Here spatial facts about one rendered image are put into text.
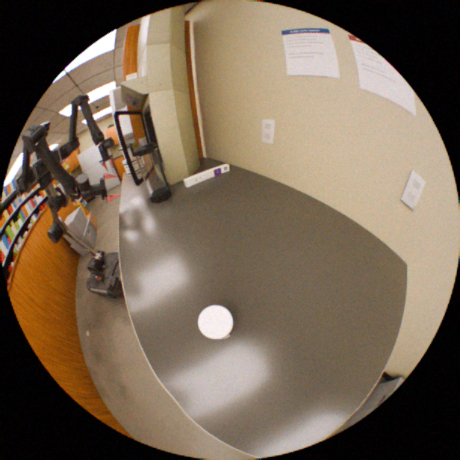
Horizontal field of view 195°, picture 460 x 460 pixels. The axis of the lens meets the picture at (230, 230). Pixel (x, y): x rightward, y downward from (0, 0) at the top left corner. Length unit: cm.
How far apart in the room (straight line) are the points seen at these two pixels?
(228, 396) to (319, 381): 15
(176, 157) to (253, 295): 66
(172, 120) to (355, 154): 74
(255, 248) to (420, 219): 60
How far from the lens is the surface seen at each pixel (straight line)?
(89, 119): 116
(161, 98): 73
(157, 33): 93
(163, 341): 30
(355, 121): 56
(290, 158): 64
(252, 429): 33
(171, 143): 71
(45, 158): 78
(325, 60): 65
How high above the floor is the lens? 120
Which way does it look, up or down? 45 degrees down
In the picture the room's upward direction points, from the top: 5 degrees counter-clockwise
